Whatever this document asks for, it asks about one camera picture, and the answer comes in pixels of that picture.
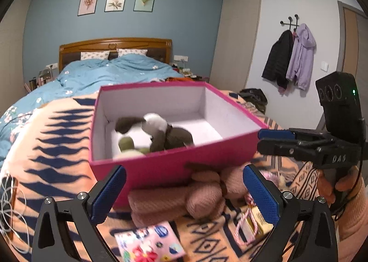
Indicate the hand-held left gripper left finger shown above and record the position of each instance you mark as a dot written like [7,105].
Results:
[107,193]

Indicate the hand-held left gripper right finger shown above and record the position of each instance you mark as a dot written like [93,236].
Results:
[261,193]

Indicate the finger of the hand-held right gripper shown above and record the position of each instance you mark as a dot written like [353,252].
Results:
[276,134]
[287,150]

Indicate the yellow drink carton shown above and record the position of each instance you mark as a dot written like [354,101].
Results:
[258,221]

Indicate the pink knitted plush toy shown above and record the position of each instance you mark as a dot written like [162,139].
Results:
[201,201]

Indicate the pink cardboard box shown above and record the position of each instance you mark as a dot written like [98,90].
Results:
[172,170]

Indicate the brown white plush dog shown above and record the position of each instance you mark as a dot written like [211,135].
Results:
[172,138]

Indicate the person's right hand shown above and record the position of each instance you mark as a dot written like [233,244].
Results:
[326,190]

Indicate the dark clothes pile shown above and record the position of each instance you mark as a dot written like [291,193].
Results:
[253,98]

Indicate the green round plush toy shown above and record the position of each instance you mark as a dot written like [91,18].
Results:
[126,143]

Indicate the wooden door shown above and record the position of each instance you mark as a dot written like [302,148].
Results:
[349,49]

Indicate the purple hoodie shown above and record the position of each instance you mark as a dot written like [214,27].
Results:
[302,58]

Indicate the orange patterned blanket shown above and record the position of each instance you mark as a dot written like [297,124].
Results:
[57,141]

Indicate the black jacket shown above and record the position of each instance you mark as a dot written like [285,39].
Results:
[277,61]

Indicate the beige wardrobe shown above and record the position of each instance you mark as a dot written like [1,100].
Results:
[235,35]
[14,49]

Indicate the nightstand clutter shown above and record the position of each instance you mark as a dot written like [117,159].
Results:
[188,72]

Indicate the orange brown cloth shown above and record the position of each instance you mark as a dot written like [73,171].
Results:
[181,79]

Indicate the blue floral duvet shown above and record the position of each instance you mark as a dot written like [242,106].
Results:
[100,72]

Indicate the nightstand cosmetic bottles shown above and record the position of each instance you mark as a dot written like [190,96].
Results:
[43,78]

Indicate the white patterned pillow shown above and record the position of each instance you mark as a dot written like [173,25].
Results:
[132,52]
[95,55]

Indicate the wooden bed headboard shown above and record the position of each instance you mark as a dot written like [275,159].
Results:
[115,45]

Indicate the framed green leaf picture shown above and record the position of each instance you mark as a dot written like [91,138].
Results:
[144,1]

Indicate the framed white flower picture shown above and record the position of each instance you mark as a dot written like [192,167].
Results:
[115,1]

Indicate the white light switch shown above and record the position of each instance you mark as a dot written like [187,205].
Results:
[324,66]

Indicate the black wall coat rack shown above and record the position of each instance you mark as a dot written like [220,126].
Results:
[289,22]

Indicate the white wall socket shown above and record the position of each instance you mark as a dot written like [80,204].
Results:
[180,58]
[51,65]

